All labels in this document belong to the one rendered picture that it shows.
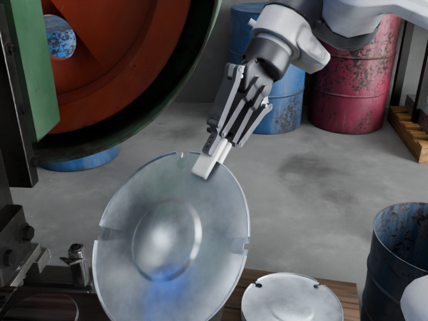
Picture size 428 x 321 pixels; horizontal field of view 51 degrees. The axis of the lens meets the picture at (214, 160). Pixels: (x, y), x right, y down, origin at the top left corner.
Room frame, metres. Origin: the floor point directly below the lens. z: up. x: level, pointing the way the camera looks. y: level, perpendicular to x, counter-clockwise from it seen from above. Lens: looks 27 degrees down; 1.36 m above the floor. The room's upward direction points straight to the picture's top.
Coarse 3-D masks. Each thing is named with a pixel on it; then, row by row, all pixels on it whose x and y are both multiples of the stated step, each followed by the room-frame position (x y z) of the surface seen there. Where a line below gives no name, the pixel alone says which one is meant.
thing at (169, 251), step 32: (160, 160) 0.67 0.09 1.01; (192, 160) 0.64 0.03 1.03; (128, 192) 0.66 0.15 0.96; (160, 192) 0.63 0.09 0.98; (192, 192) 0.60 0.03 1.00; (224, 192) 0.57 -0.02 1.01; (128, 224) 0.61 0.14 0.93; (160, 224) 0.58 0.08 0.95; (192, 224) 0.55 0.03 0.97; (224, 224) 0.53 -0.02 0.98; (96, 256) 0.60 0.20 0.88; (128, 256) 0.57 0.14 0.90; (160, 256) 0.54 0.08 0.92; (192, 256) 0.52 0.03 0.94; (224, 256) 0.50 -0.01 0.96; (96, 288) 0.55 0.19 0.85; (128, 288) 0.53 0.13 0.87; (160, 288) 0.50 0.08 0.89; (192, 288) 0.48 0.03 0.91; (224, 288) 0.46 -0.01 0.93; (128, 320) 0.49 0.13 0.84; (160, 320) 0.47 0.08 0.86; (192, 320) 0.45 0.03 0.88
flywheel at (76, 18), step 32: (64, 0) 0.91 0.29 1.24; (96, 0) 0.91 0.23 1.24; (128, 0) 0.91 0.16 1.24; (160, 0) 0.86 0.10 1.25; (192, 0) 0.88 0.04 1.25; (96, 32) 0.91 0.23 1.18; (128, 32) 0.91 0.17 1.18; (160, 32) 0.87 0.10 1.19; (64, 64) 0.92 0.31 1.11; (96, 64) 0.91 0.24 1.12; (128, 64) 0.87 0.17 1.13; (160, 64) 0.87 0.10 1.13; (64, 96) 0.91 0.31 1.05; (96, 96) 0.88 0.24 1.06; (128, 96) 0.87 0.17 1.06; (64, 128) 0.88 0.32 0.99
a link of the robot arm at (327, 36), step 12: (276, 0) 0.74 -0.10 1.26; (288, 0) 0.73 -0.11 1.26; (300, 0) 0.73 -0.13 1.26; (312, 0) 0.74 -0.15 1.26; (300, 12) 0.72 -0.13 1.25; (312, 12) 0.73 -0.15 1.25; (312, 24) 0.73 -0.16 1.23; (324, 24) 0.73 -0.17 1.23; (324, 36) 0.75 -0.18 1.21; (336, 36) 0.72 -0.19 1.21; (360, 36) 0.70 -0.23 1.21; (372, 36) 0.72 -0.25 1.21; (336, 48) 0.75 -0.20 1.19; (348, 48) 0.73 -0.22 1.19
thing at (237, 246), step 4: (236, 240) 0.51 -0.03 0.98; (240, 240) 0.50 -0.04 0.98; (232, 244) 0.51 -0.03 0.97; (236, 244) 0.50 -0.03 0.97; (240, 244) 0.50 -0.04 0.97; (244, 244) 0.50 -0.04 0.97; (232, 248) 0.50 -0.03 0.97; (236, 248) 0.50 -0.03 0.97; (240, 248) 0.50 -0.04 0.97; (236, 252) 0.49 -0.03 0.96; (240, 252) 0.49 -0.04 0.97
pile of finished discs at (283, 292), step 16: (256, 288) 1.05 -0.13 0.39; (272, 288) 1.05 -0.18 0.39; (288, 288) 1.05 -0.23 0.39; (304, 288) 1.05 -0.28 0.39; (320, 288) 1.05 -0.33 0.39; (256, 304) 0.98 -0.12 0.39; (272, 304) 0.98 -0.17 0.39; (288, 304) 0.98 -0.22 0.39; (304, 304) 0.98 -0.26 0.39; (320, 304) 0.98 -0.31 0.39; (336, 304) 0.98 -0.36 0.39; (256, 320) 0.92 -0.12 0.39; (272, 320) 0.92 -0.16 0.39; (288, 320) 0.92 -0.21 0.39; (304, 320) 0.92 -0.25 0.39; (320, 320) 0.92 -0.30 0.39; (336, 320) 0.92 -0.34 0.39
